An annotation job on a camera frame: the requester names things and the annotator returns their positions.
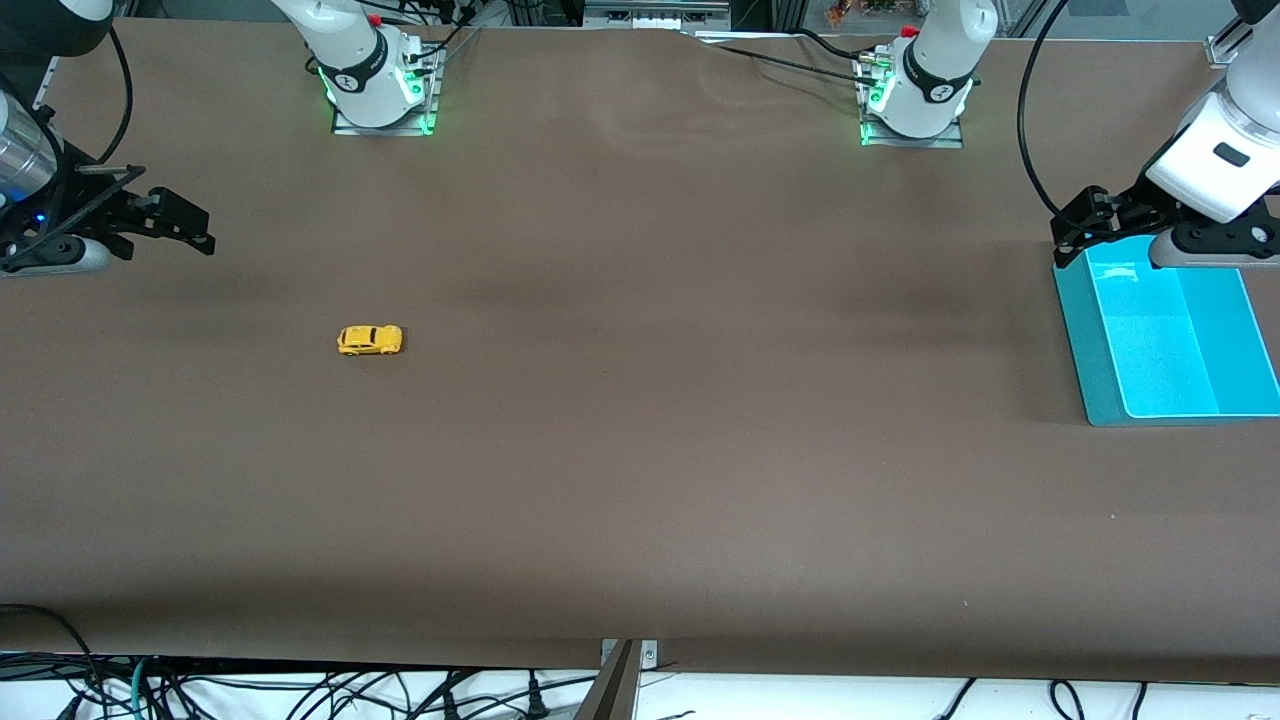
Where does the dark angled support post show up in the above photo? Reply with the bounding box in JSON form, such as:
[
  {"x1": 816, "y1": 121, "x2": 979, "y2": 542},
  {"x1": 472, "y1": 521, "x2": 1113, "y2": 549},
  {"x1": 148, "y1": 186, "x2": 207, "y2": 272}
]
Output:
[{"x1": 574, "y1": 640, "x2": 642, "y2": 720}]

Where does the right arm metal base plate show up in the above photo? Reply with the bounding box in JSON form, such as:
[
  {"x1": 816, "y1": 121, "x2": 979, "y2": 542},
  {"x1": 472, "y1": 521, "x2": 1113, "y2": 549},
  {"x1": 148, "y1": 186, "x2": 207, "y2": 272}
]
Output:
[{"x1": 331, "y1": 50, "x2": 442, "y2": 137}]

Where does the black cable bundle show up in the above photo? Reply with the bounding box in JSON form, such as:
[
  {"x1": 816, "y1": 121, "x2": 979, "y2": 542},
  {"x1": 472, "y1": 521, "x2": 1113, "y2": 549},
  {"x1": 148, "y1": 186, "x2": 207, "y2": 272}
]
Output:
[{"x1": 405, "y1": 0, "x2": 483, "y2": 67}]

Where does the yellow beetle toy car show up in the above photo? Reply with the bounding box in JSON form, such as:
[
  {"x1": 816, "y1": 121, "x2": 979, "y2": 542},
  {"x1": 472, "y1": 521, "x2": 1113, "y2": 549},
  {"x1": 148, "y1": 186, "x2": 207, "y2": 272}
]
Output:
[{"x1": 337, "y1": 325, "x2": 404, "y2": 358}]

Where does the black base power cable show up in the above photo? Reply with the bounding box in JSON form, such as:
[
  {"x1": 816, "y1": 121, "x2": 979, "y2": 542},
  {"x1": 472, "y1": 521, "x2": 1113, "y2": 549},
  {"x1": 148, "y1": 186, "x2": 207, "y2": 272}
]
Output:
[{"x1": 695, "y1": 28, "x2": 889, "y2": 91}]

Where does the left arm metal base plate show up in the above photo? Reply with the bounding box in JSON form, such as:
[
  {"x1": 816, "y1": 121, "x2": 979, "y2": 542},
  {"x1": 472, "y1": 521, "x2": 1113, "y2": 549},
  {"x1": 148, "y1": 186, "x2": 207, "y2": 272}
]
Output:
[{"x1": 858, "y1": 52, "x2": 965, "y2": 150}]

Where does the grey background equipment box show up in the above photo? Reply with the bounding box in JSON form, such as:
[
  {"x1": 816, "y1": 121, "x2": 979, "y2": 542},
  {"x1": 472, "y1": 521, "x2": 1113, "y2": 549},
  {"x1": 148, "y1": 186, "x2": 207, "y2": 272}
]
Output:
[{"x1": 584, "y1": 0, "x2": 733, "y2": 31}]

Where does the teal plastic bin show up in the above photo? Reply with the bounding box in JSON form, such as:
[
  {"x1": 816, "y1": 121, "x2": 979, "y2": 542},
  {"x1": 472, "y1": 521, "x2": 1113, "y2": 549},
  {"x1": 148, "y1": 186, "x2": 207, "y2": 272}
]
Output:
[{"x1": 1052, "y1": 234, "x2": 1280, "y2": 428}]

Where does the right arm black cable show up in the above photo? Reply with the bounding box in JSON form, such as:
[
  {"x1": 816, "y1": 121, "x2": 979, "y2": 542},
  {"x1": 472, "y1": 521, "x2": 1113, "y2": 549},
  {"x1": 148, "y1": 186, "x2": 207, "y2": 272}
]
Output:
[{"x1": 92, "y1": 24, "x2": 136, "y2": 166}]

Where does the aluminium frame profile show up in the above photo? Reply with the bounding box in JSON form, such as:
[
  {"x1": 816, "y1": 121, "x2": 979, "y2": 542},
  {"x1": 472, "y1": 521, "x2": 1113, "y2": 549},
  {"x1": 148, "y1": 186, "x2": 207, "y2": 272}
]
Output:
[
  {"x1": 30, "y1": 55, "x2": 63, "y2": 113},
  {"x1": 1204, "y1": 0, "x2": 1253, "y2": 68}
]

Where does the black looped floor cable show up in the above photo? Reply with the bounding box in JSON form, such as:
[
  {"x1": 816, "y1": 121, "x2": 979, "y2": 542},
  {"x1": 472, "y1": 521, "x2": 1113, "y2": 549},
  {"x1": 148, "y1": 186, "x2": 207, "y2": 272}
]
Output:
[{"x1": 0, "y1": 603, "x2": 101, "y2": 701}]

